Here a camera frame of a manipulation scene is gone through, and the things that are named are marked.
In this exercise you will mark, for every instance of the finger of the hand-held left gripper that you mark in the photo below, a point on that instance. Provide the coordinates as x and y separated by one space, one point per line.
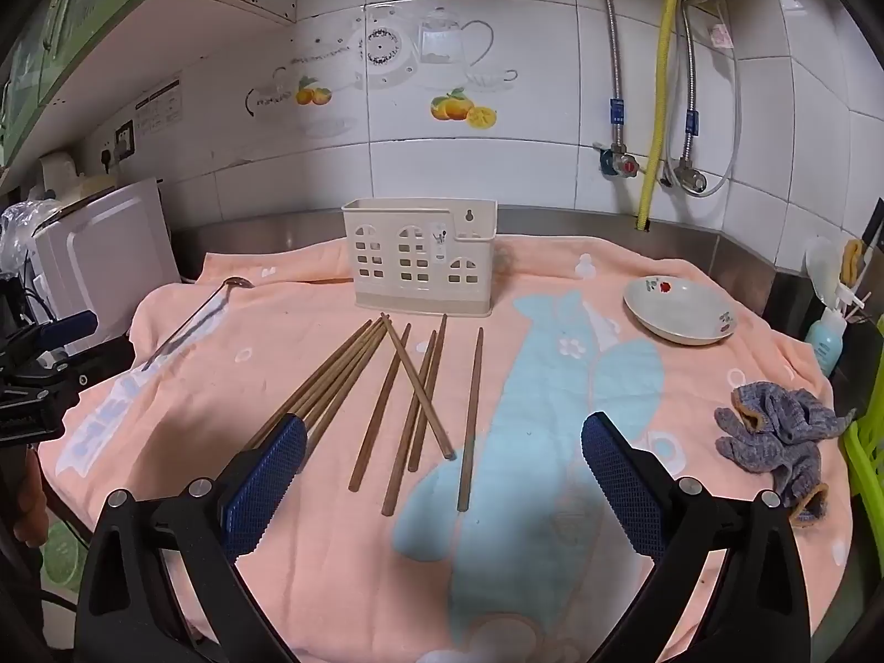
103 359
69 328

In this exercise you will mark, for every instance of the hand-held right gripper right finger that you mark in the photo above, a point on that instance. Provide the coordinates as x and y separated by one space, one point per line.
618 483

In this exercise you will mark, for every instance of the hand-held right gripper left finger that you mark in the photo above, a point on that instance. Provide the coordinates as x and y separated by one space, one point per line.
273 483

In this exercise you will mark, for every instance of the pile of wooden chopsticks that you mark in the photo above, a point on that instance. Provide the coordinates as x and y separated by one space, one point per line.
330 380

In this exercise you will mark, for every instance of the cream utensil holder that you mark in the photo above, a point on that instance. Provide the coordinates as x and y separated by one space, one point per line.
414 210

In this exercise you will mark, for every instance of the person's left hand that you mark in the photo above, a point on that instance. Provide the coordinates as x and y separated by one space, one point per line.
27 497

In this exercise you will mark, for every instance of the white countertop appliance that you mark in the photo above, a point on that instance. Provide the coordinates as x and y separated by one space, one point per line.
103 248

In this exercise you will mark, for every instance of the clear plastic bag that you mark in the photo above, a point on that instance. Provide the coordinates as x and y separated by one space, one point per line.
24 217

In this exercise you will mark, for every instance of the peach printed towel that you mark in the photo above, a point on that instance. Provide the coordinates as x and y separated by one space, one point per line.
331 566

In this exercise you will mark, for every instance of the cream plastic container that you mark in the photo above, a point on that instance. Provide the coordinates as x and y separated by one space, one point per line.
62 176

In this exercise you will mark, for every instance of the metal slotted spoon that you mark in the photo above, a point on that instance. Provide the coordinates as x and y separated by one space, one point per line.
235 283

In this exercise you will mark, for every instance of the grey knitted gloves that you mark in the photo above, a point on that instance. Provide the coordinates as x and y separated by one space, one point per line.
780 428

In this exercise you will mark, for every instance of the white flower-print bowl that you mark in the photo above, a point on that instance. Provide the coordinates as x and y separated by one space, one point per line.
680 314

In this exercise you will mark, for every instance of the green round object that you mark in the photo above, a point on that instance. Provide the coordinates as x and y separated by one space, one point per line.
59 552

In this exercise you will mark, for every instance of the light blue soap bottle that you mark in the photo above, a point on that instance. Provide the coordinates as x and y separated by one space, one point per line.
823 345

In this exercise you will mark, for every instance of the green plastic basket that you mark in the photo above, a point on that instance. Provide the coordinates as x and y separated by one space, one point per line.
867 456

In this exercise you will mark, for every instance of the metal water valve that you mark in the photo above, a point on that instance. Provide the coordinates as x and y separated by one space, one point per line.
690 181

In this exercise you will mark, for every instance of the yellow sponge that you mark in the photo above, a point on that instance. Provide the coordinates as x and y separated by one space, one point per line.
853 257

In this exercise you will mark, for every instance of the white wall label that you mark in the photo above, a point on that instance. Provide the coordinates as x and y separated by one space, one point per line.
159 107

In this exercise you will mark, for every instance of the pink wall hook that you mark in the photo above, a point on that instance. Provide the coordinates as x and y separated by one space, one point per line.
722 35

